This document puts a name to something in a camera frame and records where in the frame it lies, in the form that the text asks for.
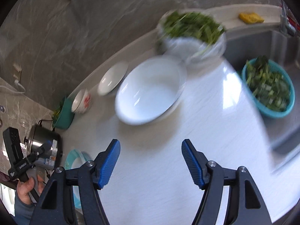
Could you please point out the teal floral plate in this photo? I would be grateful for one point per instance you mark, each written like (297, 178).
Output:
(75, 157)

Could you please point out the yellow sponge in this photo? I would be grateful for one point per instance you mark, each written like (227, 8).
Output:
(250, 17)

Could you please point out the person's left forearm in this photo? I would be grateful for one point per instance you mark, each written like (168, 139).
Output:
(22, 212)

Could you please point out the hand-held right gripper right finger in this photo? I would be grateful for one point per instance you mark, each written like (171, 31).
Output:
(192, 164)

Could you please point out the steel kitchen sink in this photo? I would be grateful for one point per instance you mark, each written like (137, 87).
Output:
(243, 44)

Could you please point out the green bowl of greens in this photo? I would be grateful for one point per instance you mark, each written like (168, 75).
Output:
(65, 119)

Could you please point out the large white bowl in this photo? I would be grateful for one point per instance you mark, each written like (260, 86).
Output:
(150, 91)

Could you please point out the wall power outlet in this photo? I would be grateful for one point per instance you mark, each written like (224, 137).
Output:
(16, 71)

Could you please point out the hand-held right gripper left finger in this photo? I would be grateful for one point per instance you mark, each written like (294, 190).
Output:
(110, 164)

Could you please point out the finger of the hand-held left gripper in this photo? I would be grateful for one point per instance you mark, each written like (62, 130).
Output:
(37, 153)

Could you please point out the plastic bag of greens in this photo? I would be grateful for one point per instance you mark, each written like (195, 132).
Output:
(192, 25)

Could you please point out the stainless steel rice cooker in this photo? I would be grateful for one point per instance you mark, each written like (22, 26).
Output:
(41, 133)

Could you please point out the small white bowl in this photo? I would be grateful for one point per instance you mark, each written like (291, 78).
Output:
(112, 79)

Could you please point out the teal colander of greens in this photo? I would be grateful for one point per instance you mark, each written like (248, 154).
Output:
(267, 86)

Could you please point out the chrome faucet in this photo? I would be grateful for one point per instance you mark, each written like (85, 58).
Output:
(284, 21)

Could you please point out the person's left hand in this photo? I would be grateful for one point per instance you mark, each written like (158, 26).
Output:
(23, 191)

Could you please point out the small red-print bowl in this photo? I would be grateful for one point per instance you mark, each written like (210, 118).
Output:
(82, 100)

